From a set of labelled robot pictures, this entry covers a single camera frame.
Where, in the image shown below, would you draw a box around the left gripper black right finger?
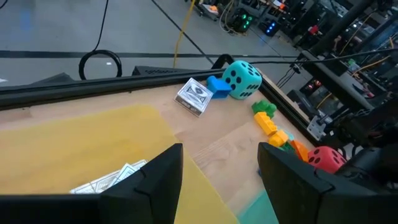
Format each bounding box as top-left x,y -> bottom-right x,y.
257,142 -> 398,224

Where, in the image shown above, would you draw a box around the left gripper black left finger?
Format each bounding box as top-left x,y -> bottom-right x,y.
0,142 -> 184,224

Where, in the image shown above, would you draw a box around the orange toy block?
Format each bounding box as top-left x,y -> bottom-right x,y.
290,139 -> 310,164

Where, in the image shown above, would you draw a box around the dark green toy block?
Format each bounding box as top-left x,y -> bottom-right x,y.
278,141 -> 296,156

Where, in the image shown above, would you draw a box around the pink-red foam die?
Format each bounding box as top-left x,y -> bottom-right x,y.
307,146 -> 348,174

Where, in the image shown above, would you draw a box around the small yellow toy block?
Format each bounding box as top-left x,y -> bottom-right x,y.
268,129 -> 290,148

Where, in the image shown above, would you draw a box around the long yellow toy block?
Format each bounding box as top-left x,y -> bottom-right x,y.
253,111 -> 279,137

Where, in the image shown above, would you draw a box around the green two-stud toy block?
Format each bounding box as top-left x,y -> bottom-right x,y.
251,99 -> 278,119

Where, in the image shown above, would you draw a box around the teal foam die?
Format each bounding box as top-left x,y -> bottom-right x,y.
221,60 -> 263,101

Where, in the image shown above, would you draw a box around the blue toy block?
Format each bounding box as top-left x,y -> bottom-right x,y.
206,75 -> 233,100

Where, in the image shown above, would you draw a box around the teal translucent plastic bin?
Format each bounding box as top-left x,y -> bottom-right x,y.
236,189 -> 280,224

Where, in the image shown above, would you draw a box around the yellow translucent plastic bin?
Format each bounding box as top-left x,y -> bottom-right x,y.
0,104 -> 239,224

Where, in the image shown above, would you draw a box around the computer tower blue lights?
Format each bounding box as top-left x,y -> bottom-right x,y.
259,18 -> 281,38

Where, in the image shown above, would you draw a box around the black round pillar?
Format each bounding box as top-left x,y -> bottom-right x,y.
310,0 -> 376,57

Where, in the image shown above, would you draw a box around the computer tower green lights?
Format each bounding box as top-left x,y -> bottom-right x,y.
230,7 -> 255,34

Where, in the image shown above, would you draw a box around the small wheeled cart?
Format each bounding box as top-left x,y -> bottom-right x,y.
193,0 -> 220,21

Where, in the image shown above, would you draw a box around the thin black cable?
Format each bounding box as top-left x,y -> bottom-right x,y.
248,47 -> 398,65

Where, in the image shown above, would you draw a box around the black looped floor cable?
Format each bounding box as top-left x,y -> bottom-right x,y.
78,0 -> 123,82

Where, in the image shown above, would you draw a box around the yellow hanging cable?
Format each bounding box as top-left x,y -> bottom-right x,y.
172,0 -> 197,69

